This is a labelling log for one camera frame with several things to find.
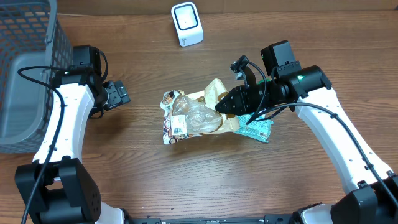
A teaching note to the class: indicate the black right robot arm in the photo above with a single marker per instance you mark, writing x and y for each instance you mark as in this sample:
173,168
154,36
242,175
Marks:
370,185

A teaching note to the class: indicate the teal tissue pack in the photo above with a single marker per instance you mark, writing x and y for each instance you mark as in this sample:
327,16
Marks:
259,131

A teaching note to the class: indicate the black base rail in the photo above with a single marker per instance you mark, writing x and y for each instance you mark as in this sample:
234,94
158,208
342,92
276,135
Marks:
217,221

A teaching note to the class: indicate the white barcode scanner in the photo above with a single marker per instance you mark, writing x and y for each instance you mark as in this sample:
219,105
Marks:
187,24

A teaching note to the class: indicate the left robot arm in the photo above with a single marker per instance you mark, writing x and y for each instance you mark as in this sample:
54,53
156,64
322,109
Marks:
56,187

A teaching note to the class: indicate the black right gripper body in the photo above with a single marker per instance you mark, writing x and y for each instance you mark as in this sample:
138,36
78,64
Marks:
249,100

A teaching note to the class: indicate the brown snack packet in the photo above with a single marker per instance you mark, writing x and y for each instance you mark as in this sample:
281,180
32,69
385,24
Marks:
194,115

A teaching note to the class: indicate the green lid white jar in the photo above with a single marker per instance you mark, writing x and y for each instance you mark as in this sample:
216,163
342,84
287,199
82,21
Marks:
262,81

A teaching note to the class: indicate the grey plastic shopping basket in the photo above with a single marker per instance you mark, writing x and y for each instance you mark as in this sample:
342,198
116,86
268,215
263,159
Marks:
31,36

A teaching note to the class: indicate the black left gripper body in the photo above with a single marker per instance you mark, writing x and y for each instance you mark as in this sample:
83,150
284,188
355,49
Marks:
114,96

